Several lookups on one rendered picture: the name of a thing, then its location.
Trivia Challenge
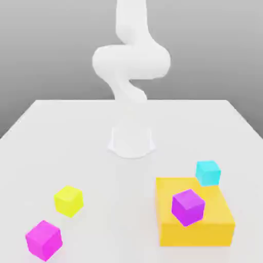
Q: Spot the small cyan cube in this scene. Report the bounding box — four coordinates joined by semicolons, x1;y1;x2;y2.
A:
195;160;222;187

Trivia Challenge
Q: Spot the large orange box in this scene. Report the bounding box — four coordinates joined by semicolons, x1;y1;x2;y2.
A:
155;177;236;247

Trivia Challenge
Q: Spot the small magenta cube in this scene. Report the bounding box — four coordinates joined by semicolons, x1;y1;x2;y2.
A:
25;220;63;262

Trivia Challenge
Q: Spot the small purple cube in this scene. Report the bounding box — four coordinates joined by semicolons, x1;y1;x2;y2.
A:
171;188;206;228

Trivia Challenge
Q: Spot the small yellow cube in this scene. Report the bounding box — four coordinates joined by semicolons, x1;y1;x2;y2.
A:
53;185;84;218

